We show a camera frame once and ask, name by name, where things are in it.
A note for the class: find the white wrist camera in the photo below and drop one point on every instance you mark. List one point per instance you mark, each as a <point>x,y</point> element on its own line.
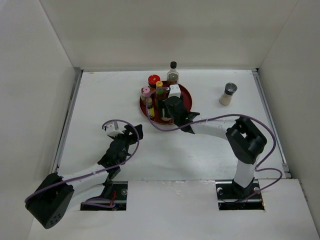
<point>173,91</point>
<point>112,129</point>

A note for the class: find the small oil bottle cork cap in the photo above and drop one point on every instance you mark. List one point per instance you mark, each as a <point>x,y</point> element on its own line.
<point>150,108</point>

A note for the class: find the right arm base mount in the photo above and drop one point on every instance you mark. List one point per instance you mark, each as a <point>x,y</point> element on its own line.
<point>231,197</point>

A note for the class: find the chili sauce bottle yellow cap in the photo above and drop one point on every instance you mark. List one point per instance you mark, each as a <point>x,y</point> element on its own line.
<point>160,93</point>

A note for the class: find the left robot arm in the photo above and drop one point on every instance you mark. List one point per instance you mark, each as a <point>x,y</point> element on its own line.
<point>56,194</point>

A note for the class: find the pink-cap spice jar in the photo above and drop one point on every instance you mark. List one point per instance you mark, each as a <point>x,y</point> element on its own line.
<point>145,92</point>

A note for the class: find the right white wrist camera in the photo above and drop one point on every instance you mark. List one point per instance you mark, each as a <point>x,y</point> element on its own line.
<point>173,91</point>

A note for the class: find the red-lid chili sauce jar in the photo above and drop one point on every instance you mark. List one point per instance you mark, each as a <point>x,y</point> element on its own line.
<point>152,80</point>

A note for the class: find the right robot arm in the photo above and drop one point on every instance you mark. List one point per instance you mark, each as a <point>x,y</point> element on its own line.
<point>245,139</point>

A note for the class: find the round red lacquer tray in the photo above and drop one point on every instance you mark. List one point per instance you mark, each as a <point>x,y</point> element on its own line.
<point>185,96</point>

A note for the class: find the black-top glass grinder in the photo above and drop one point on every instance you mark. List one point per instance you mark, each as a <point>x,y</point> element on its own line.
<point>229,90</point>

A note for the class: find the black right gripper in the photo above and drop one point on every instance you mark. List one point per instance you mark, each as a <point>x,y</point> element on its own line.
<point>162,105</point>

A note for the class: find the white bottle cream cap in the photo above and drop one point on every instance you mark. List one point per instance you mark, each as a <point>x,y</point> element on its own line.
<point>165,116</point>

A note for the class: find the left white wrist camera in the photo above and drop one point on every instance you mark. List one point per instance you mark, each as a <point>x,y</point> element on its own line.
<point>112,129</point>

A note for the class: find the tall soy sauce bottle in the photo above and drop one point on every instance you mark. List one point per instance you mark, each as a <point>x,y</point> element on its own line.
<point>172,75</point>

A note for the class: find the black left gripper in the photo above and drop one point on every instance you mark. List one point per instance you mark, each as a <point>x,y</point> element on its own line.
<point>134,135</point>

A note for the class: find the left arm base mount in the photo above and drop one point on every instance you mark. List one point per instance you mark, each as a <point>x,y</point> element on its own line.
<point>112,198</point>

